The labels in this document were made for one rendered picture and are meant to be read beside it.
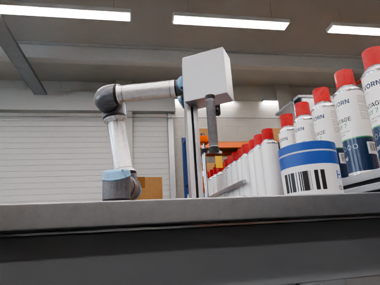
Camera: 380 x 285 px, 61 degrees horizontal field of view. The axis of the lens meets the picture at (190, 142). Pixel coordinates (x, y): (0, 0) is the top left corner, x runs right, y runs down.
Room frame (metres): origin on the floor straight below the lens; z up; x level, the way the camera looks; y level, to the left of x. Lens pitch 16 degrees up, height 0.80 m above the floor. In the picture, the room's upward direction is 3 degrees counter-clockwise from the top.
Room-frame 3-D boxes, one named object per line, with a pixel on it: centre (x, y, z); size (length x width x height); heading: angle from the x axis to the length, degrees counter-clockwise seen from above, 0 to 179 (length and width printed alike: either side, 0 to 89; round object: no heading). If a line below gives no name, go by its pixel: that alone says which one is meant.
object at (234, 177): (1.14, -0.17, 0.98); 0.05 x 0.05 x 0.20
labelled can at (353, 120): (0.56, -0.30, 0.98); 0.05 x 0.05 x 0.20
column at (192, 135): (1.18, -0.01, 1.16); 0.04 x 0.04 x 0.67; 13
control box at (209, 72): (1.13, -0.08, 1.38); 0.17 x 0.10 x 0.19; 68
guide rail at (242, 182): (1.53, -0.04, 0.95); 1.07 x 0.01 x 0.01; 13
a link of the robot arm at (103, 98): (1.34, 0.20, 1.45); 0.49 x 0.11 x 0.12; 84
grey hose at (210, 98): (1.07, -0.08, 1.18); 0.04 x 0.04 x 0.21
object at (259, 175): (0.94, -0.21, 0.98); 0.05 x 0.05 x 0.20
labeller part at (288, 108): (0.86, -0.33, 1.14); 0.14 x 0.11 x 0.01; 13
